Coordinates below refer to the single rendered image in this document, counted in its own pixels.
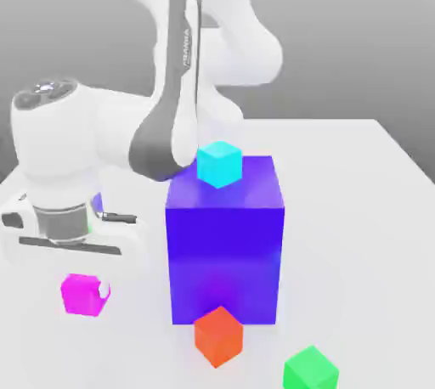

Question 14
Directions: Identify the small magenta cube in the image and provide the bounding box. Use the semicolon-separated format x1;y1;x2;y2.
59;273;111;318

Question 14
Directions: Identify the small green cube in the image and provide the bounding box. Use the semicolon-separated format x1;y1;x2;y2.
282;344;340;389

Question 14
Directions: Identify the large blue box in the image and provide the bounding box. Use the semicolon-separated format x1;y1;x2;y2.
165;155;285;326

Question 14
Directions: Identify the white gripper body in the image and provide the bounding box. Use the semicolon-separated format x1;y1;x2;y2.
0;220;151;282

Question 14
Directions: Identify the small orange cube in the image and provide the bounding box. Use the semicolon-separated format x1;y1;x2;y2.
194;306;245;369

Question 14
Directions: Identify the small cyan cube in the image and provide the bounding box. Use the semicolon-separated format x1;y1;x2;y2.
195;140;244;190

